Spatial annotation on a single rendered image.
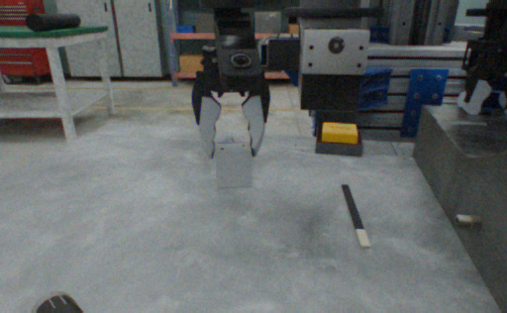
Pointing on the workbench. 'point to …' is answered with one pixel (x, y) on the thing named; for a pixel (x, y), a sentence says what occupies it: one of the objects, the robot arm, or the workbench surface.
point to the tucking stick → (355, 217)
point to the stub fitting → (468, 221)
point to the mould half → (482, 194)
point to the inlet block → (233, 163)
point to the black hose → (56, 303)
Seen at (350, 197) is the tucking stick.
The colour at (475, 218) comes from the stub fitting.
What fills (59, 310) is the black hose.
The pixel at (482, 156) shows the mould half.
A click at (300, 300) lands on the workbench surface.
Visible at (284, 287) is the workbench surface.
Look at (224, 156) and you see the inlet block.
